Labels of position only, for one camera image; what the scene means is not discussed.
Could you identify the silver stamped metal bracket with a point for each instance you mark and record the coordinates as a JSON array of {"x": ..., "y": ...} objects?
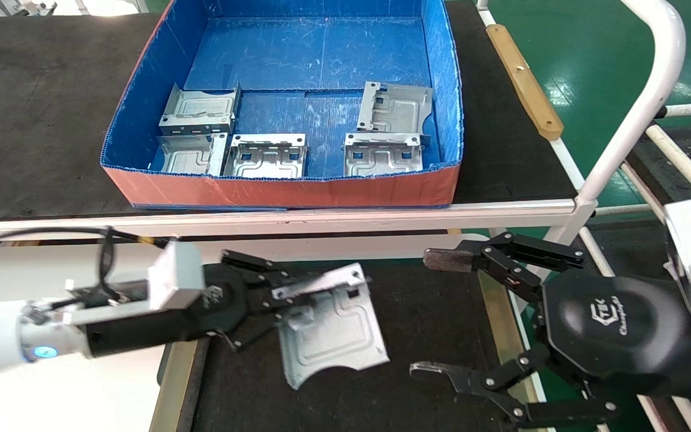
[
  {"x": 333, "y": 330},
  {"x": 186, "y": 157},
  {"x": 399, "y": 108},
  {"x": 198, "y": 109},
  {"x": 264, "y": 161},
  {"x": 381, "y": 161}
]

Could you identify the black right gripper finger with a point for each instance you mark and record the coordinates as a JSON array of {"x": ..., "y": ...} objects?
[
  {"x": 501, "y": 378},
  {"x": 489, "y": 255}
]

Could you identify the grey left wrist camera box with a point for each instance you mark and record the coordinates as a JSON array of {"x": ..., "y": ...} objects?
[{"x": 177, "y": 276}]

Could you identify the yellow metal edge strip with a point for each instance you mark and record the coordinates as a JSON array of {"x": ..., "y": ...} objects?
[
  {"x": 171, "y": 390},
  {"x": 498, "y": 330}
]

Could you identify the black cart mat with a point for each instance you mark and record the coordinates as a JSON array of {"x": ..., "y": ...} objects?
[{"x": 657, "y": 174}]

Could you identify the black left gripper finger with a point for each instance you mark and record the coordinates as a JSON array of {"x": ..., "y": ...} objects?
[
  {"x": 261, "y": 273},
  {"x": 239, "y": 346}
]

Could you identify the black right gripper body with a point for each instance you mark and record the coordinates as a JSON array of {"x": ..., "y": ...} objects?
[{"x": 609, "y": 324}]

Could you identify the grey white machine part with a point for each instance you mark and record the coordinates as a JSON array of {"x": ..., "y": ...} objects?
[{"x": 27, "y": 7}]

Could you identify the blue corrugated plastic box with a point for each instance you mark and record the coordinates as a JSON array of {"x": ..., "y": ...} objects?
[{"x": 285, "y": 192}]

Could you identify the long tan wooden strip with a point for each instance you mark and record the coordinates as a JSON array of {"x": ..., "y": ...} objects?
[{"x": 522, "y": 81}]

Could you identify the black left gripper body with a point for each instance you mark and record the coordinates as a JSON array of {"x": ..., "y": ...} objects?
[{"x": 219, "y": 300}]

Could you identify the large black table mat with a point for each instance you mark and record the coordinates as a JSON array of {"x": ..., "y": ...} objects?
[{"x": 33, "y": 120}]

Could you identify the black work mat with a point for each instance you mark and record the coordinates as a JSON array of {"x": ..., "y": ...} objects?
[{"x": 429, "y": 324}]

